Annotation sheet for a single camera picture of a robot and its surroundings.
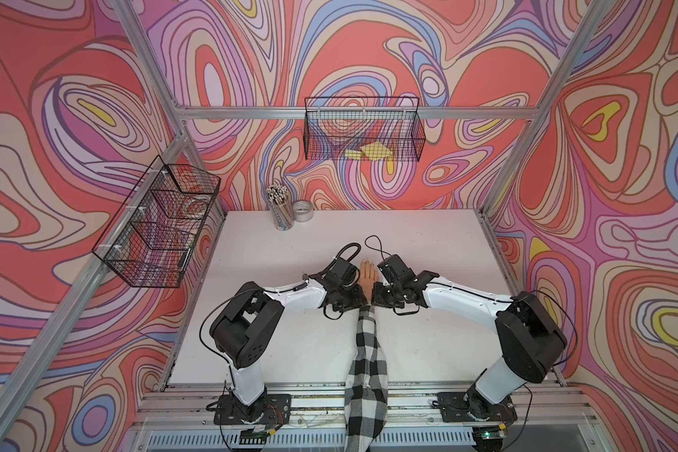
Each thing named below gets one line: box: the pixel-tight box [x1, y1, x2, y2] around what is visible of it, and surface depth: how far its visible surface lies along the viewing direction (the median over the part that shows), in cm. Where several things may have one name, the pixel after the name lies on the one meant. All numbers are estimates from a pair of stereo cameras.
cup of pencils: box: [266, 183, 295, 231], surface depth 107 cm
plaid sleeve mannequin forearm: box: [344, 305, 388, 452], surface depth 75 cm
